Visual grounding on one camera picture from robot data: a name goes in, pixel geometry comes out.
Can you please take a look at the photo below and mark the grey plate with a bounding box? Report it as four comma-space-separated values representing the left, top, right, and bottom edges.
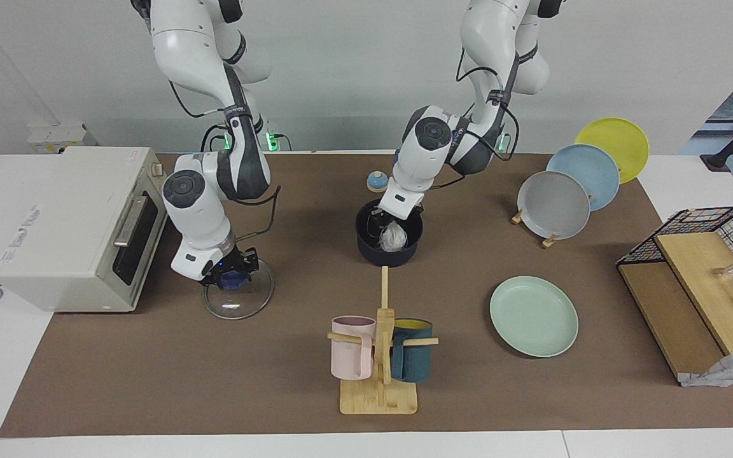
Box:
517, 170, 591, 240

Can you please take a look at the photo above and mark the glass lid with blue knob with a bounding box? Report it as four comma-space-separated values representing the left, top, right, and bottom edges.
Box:
203, 258, 274, 320

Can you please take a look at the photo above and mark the white vermicelli nest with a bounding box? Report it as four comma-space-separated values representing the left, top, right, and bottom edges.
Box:
379, 221, 408, 251

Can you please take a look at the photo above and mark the light bamboo board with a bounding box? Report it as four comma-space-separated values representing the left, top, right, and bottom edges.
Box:
654, 232, 733, 356

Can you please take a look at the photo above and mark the wooden mug tree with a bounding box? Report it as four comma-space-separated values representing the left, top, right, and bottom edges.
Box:
327, 266, 439, 415

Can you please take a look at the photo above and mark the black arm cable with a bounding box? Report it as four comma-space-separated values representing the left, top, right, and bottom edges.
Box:
456, 48, 521, 191
166, 80, 281, 255

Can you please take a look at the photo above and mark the pale green plate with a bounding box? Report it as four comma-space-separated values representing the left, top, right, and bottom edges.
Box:
490, 275, 579, 358

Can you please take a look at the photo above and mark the light blue plate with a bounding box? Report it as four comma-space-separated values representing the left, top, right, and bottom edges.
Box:
546, 144, 620, 212

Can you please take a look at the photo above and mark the brown wooden board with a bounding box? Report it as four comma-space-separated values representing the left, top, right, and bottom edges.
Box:
618, 262, 723, 381

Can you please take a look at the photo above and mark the white box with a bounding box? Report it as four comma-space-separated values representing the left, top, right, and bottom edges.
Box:
28, 124, 97, 155

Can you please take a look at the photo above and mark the dark teal mug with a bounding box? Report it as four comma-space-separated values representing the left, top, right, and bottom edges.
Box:
391, 318, 433, 383

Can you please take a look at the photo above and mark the brown table mat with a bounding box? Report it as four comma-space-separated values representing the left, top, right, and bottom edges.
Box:
0, 153, 733, 438

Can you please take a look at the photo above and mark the pink mug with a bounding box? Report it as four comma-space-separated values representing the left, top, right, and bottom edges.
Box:
330, 316, 377, 381

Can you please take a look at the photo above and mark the black wire basket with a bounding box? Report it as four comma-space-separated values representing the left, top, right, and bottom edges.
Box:
617, 205, 733, 293

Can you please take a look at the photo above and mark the white toaster oven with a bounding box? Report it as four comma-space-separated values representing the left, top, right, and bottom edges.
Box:
0, 146, 176, 312

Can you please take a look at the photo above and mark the dark pot with blue handle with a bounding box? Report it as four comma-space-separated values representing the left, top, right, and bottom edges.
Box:
355, 150, 423, 267

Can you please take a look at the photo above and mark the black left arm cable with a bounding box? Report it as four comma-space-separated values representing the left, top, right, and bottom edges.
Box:
456, 48, 521, 191

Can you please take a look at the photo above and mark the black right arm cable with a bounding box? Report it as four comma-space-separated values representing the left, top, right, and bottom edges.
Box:
166, 80, 281, 255

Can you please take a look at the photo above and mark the wooden plate rack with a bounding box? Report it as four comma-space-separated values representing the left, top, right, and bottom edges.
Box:
512, 207, 559, 249

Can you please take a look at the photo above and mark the yellow plate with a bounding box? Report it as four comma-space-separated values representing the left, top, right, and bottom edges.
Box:
575, 118, 650, 185

